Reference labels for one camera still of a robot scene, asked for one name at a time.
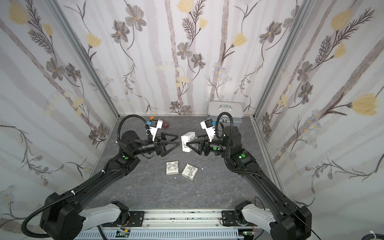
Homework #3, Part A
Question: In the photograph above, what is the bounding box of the white jewelry box base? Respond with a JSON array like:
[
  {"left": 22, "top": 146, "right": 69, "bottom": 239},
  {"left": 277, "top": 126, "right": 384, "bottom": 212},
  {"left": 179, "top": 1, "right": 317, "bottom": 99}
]
[{"left": 183, "top": 132, "right": 196, "bottom": 152}]

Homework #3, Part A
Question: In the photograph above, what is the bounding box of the white jewelry box lid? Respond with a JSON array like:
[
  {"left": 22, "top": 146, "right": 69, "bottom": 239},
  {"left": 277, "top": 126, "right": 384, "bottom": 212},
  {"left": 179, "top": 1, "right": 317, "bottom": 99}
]
[{"left": 181, "top": 136, "right": 189, "bottom": 153}]

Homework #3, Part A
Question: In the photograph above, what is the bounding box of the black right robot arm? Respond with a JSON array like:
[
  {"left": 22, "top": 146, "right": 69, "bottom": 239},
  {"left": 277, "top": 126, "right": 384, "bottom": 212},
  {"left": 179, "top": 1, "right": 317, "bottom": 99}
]
[{"left": 186, "top": 112, "right": 312, "bottom": 240}]

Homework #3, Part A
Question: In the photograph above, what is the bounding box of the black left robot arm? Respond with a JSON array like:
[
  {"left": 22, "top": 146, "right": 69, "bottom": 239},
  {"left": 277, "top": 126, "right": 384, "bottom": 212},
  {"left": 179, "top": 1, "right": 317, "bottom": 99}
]
[{"left": 21, "top": 115, "right": 180, "bottom": 240}]

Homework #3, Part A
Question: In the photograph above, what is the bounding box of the white bow jewelry box left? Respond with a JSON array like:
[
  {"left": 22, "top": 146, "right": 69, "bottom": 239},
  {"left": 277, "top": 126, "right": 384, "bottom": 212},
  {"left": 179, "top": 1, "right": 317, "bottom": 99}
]
[{"left": 166, "top": 161, "right": 179, "bottom": 176}]

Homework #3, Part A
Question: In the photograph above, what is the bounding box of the white bow jewelry box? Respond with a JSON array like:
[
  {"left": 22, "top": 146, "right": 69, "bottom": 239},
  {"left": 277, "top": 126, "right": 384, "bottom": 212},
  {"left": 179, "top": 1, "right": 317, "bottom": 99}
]
[
  {"left": 166, "top": 161, "right": 179, "bottom": 176},
  {"left": 182, "top": 164, "right": 198, "bottom": 181}
]

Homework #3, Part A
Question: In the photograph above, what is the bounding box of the white bow jewelry box middle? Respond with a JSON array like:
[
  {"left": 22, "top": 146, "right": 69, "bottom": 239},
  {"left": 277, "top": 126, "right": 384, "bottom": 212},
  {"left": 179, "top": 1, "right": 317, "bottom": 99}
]
[{"left": 182, "top": 164, "right": 198, "bottom": 181}]

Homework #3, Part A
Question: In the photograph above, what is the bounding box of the silver aluminium first aid case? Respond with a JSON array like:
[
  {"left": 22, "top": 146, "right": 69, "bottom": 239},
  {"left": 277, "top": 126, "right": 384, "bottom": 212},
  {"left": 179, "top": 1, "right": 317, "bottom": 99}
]
[{"left": 207, "top": 101, "right": 244, "bottom": 125}]

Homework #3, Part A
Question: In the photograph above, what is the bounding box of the small green circuit board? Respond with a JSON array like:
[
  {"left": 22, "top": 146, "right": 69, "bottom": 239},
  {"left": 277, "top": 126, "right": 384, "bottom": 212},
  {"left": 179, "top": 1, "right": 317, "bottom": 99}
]
[{"left": 115, "top": 229, "right": 131, "bottom": 238}]

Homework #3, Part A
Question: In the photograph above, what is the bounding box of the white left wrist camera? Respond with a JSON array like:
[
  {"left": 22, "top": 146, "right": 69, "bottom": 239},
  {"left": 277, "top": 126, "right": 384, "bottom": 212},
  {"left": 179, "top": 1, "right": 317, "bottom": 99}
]
[{"left": 146, "top": 119, "right": 163, "bottom": 142}]

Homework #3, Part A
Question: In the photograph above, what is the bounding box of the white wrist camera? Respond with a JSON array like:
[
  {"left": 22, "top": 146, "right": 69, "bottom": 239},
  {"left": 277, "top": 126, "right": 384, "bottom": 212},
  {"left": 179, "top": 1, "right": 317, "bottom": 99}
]
[
  {"left": 201, "top": 119, "right": 216, "bottom": 142},
  {"left": 146, "top": 119, "right": 163, "bottom": 142}
]

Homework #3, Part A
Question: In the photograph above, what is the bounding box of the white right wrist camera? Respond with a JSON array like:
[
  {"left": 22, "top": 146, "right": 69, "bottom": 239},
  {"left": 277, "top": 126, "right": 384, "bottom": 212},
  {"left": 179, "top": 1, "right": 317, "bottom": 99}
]
[{"left": 201, "top": 119, "right": 216, "bottom": 142}]

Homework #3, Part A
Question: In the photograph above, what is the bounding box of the aluminium mounting rail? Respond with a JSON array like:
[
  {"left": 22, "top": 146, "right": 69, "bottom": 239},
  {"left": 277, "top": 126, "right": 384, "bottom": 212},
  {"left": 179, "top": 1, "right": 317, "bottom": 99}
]
[{"left": 76, "top": 206, "right": 275, "bottom": 240}]

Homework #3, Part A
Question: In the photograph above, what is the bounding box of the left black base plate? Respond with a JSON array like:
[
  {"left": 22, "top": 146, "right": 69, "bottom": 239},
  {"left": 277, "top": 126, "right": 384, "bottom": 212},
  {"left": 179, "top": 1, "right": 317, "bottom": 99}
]
[{"left": 121, "top": 211, "right": 145, "bottom": 228}]

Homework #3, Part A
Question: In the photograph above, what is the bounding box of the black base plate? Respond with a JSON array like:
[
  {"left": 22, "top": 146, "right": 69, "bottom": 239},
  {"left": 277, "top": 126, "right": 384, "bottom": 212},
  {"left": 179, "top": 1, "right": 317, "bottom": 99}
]
[
  {"left": 121, "top": 211, "right": 145, "bottom": 228},
  {"left": 221, "top": 210, "right": 254, "bottom": 227}
]

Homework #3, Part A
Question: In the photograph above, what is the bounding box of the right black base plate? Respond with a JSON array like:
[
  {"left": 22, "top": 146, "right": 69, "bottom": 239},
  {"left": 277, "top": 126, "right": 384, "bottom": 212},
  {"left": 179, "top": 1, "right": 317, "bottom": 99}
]
[{"left": 221, "top": 210, "right": 254, "bottom": 227}]

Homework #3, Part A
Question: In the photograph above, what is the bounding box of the white slotted cable duct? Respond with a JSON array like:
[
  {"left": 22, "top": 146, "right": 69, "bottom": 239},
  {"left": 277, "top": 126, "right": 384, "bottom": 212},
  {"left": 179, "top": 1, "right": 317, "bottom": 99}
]
[{"left": 74, "top": 229, "right": 244, "bottom": 240}]

